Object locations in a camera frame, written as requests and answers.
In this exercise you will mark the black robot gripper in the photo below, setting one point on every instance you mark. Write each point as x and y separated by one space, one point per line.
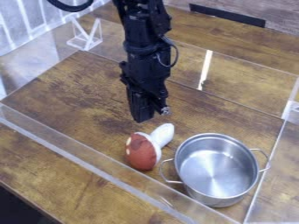
143 75

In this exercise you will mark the plush mushroom brown white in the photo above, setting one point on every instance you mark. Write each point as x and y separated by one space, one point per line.
143 147

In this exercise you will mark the silver pot with handles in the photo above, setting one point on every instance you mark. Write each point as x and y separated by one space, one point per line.
216 168

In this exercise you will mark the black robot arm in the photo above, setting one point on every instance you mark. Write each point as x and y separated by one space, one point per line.
146 22

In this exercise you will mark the black bar on table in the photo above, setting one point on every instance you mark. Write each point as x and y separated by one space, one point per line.
228 15

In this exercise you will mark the clear acrylic triangle bracket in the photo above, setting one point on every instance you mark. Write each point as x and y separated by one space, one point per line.
86 40

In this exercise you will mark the clear acrylic enclosure panel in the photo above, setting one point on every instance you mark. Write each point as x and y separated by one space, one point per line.
144 187

